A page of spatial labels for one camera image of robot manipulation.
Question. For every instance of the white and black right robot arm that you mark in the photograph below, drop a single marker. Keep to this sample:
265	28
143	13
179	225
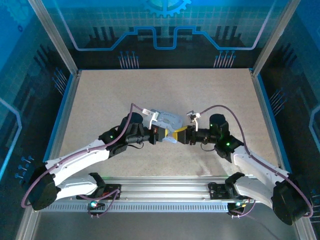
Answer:
255	163

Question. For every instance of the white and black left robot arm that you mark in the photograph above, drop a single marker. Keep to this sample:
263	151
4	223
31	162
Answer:
75	158

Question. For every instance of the pale cartoon print tin box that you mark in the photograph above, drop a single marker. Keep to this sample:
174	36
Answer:
168	117

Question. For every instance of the small LED controller board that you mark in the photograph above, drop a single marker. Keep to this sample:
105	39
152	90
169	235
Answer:
237	205
93	205

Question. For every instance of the grey metal panel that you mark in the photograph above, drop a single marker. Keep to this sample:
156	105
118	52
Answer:
150	227

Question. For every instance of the aluminium mounting rail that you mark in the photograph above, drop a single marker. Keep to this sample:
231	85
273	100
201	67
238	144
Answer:
162	187

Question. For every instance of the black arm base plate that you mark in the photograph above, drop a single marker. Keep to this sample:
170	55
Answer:
112	191
216	191

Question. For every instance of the aluminium table side rail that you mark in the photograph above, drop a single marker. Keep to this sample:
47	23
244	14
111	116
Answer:
70	100
261	100

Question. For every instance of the aluminium frame post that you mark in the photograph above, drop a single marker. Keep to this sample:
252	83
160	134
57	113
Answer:
53	37
275	37

